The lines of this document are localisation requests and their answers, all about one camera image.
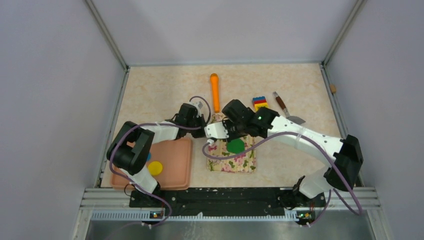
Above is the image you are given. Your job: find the green dough disc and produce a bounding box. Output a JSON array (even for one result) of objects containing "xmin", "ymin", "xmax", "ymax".
[{"xmin": 226, "ymin": 138, "xmax": 245, "ymax": 154}]

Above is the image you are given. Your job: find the floral cutting board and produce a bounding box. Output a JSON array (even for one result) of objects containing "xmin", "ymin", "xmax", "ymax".
[{"xmin": 206, "ymin": 113, "xmax": 257, "ymax": 174}]

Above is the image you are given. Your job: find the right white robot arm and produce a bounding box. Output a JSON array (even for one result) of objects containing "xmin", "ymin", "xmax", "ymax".
[{"xmin": 205, "ymin": 99, "xmax": 364, "ymax": 206}]

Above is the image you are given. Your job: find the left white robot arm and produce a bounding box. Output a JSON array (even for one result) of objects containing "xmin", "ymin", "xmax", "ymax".
[{"xmin": 106, "ymin": 101, "xmax": 207, "ymax": 207}]

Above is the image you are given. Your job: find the yellow dough disc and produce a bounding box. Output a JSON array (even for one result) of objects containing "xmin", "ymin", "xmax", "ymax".
[{"xmin": 147, "ymin": 161, "xmax": 164, "ymax": 177}]

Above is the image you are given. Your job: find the colourful toy block stack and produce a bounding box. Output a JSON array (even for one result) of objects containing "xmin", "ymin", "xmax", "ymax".
[{"xmin": 252, "ymin": 96, "xmax": 269, "ymax": 112}]

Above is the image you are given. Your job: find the pink plastic tray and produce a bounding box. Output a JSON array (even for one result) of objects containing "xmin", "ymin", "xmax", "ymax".
[{"xmin": 111, "ymin": 137, "xmax": 194, "ymax": 192}]

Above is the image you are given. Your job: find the orange toy microphone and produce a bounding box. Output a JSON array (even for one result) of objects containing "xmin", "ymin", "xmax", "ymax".
[{"xmin": 209, "ymin": 73, "xmax": 221, "ymax": 113}]

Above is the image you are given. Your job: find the small wooden knob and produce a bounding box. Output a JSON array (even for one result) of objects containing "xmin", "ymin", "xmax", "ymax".
[{"xmin": 329, "ymin": 84, "xmax": 337, "ymax": 94}]

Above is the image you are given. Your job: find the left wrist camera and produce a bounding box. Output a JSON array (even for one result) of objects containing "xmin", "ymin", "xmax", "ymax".
[{"xmin": 191, "ymin": 101, "xmax": 203, "ymax": 116}]

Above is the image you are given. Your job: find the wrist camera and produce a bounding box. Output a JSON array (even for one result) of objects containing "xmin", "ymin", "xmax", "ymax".
[
  {"xmin": 204, "ymin": 121, "xmax": 229, "ymax": 140},
  {"xmin": 191, "ymin": 101, "xmax": 203, "ymax": 116}
]

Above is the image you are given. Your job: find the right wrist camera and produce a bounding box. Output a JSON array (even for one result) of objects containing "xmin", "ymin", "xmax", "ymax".
[{"xmin": 204, "ymin": 121, "xmax": 229, "ymax": 140}]

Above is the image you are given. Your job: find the metal spatula wooden handle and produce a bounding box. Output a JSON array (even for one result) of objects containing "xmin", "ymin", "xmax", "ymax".
[{"xmin": 272, "ymin": 91, "xmax": 306, "ymax": 125}]

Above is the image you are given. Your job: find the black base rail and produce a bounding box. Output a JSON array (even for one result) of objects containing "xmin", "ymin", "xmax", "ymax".
[{"xmin": 129, "ymin": 187, "xmax": 326, "ymax": 220}]

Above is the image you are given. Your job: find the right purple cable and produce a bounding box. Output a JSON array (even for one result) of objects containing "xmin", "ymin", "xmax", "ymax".
[{"xmin": 202, "ymin": 131, "xmax": 364, "ymax": 229}]

